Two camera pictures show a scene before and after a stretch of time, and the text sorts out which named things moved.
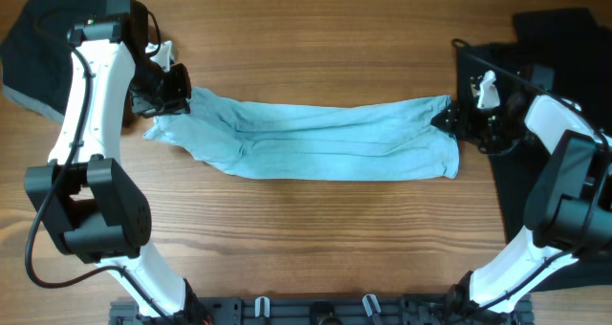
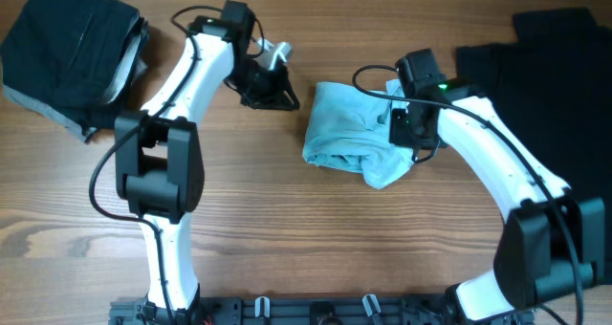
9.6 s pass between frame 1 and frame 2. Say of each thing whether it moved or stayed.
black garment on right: stayed
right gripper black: moved
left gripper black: moved
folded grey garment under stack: stayed
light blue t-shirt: moved
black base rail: stayed
